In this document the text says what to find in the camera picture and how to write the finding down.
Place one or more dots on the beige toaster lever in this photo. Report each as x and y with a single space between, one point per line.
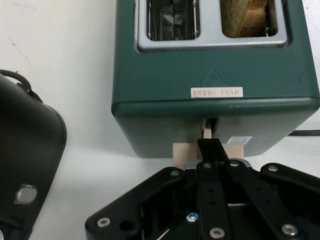
185 153

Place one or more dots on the black coffee machine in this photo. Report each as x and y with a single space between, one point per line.
27 155

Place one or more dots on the dark green toaster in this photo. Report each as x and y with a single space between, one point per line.
200 75

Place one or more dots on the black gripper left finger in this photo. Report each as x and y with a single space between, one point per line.
160 200

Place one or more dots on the toasted bread slice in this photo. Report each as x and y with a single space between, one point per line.
245 17

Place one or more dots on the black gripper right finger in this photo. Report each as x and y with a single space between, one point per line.
270 200

